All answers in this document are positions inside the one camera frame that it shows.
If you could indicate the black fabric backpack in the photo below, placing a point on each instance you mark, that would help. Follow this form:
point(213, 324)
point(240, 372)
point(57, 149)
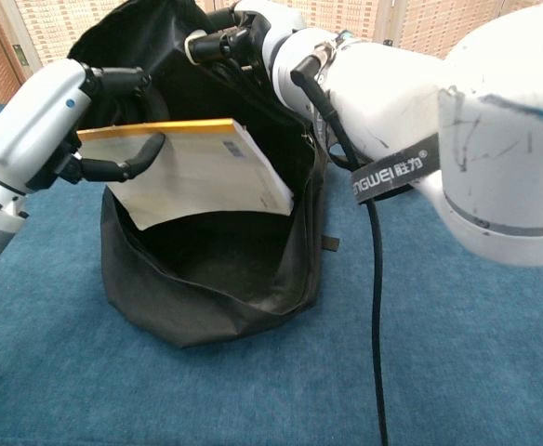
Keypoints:
point(215, 274)

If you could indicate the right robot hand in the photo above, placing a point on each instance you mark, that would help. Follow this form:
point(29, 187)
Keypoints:
point(253, 28)

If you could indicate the blue tablecloth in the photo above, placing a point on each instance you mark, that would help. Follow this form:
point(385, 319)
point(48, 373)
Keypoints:
point(206, 395)

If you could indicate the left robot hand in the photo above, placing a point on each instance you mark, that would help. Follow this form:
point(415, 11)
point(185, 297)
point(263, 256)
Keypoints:
point(34, 121)

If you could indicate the white book with yellow spine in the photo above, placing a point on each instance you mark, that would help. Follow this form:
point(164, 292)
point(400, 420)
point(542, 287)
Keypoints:
point(197, 176)

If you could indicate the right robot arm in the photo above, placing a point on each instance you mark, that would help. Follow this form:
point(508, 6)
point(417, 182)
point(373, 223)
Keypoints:
point(392, 93)

